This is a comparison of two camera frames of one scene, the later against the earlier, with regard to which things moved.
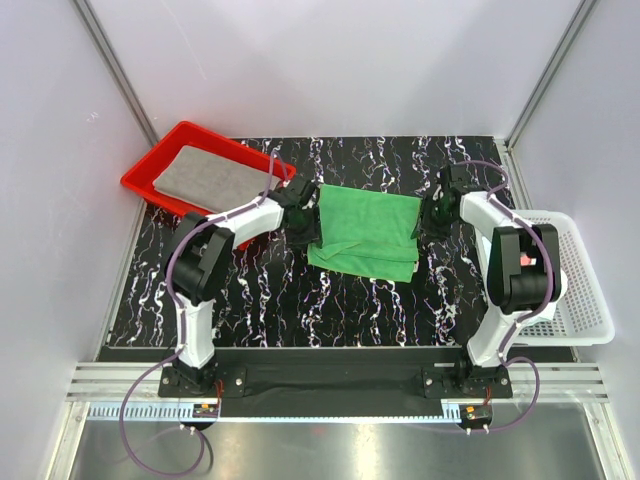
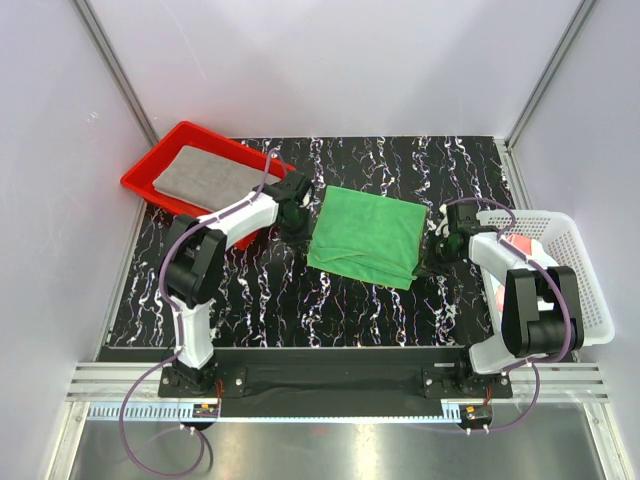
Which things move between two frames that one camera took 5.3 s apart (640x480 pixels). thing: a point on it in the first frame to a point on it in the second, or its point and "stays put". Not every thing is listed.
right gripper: x=425 y=224 to x=428 y=262
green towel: x=366 y=234 stays put
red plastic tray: x=141 y=177 stays put
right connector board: x=475 y=416 stays put
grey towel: x=209 y=180 stays put
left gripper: x=312 y=235 to x=303 y=238
